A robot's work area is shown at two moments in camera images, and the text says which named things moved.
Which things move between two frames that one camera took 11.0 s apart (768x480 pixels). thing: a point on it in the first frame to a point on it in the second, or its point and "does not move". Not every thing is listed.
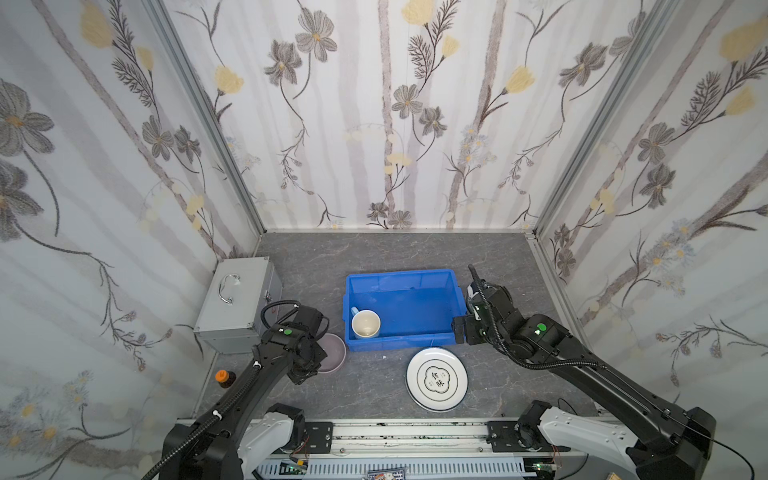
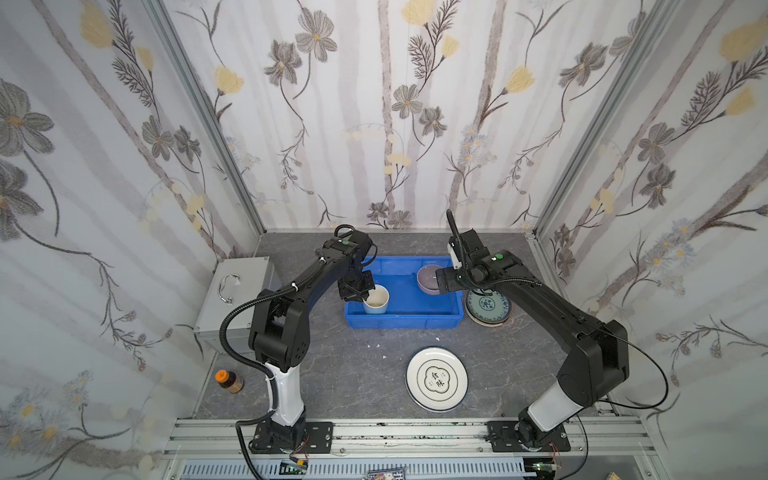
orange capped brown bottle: (225, 378) does not move
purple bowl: (336, 351) to (427, 279)
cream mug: (365, 323) to (377, 300)
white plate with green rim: (437, 379) does not move
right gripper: (464, 328) to (447, 279)
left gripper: (306, 365) to (355, 285)
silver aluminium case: (230, 316) does not move
